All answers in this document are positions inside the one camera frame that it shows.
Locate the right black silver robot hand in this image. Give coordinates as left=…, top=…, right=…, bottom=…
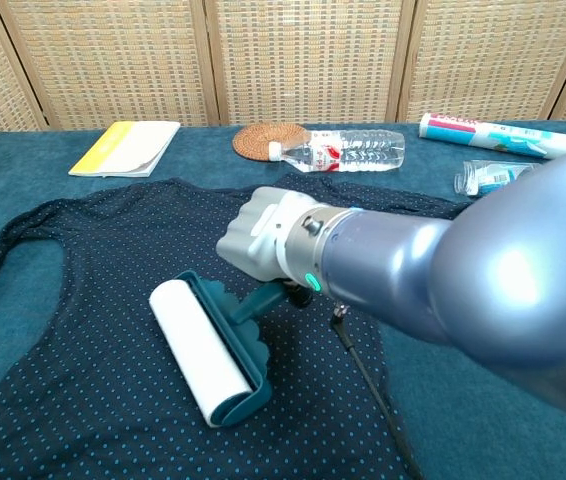
left=215, top=186, right=325, bottom=307

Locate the teal lint roller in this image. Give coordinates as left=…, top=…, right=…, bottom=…
left=148, top=270, right=295, bottom=429

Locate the clear water bottle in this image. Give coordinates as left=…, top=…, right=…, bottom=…
left=268, top=129, right=407, bottom=174

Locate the round woven rattan coaster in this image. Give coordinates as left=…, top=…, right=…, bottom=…
left=232, top=124, right=312, bottom=163

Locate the yellow and white book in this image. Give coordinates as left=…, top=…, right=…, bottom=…
left=68, top=120, right=182, bottom=179

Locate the bamboo folding screen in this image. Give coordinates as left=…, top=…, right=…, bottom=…
left=0, top=0, right=566, bottom=145

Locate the dark navy polka-dot shirt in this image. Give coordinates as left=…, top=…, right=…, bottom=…
left=0, top=172, right=470, bottom=480

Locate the plastic wrap roll package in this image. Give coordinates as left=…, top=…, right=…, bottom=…
left=418, top=112, right=566, bottom=162

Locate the teal blue tablecloth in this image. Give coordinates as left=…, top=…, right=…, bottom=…
left=0, top=119, right=566, bottom=480

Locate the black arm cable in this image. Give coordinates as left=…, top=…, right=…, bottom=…
left=330, top=301, right=425, bottom=480

